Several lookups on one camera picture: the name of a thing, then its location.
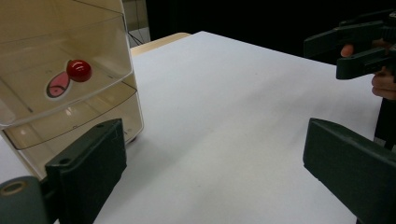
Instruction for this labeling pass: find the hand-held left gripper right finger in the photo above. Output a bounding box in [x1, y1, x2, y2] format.
[303, 117, 396, 224]

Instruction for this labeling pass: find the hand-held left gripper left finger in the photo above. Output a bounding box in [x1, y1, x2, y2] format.
[45, 118, 128, 224]

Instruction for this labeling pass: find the cream small drawer cabinet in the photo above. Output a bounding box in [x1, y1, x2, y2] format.
[0, 0, 145, 181]

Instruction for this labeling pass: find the small red trinket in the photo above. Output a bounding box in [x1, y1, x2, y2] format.
[46, 70, 73, 99]

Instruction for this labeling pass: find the clear drawer with red knob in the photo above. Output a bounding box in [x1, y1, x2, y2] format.
[0, 13, 135, 130]

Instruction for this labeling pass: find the black curtain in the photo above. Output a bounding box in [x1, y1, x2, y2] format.
[145, 0, 396, 66]

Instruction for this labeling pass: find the light wooden table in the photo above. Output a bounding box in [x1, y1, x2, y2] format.
[130, 32, 191, 58]

